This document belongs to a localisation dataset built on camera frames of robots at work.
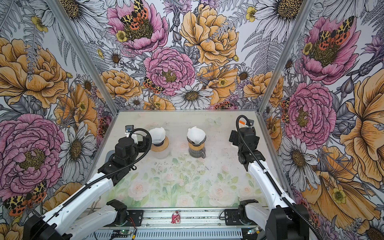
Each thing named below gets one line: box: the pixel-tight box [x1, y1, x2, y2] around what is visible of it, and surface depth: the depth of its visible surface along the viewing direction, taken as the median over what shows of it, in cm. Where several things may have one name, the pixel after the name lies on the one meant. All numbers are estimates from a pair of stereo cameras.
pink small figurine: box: [171, 210, 181, 224], surface depth 73 cm
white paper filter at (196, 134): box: [187, 126, 206, 144], surface depth 89 cm
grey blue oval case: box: [104, 150, 116, 164], surface depth 98 cm
